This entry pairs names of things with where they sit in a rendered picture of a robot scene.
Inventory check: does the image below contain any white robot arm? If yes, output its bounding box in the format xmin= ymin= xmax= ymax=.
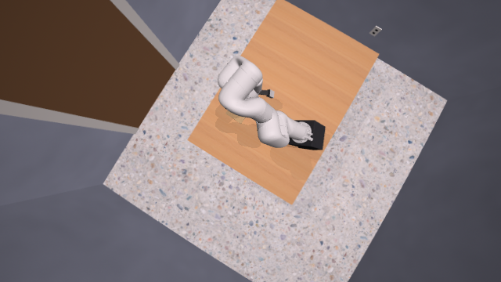
xmin=218 ymin=56 xmax=313 ymax=148

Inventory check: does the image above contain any tan mat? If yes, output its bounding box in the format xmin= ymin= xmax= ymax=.
xmin=226 ymin=110 xmax=245 ymax=124

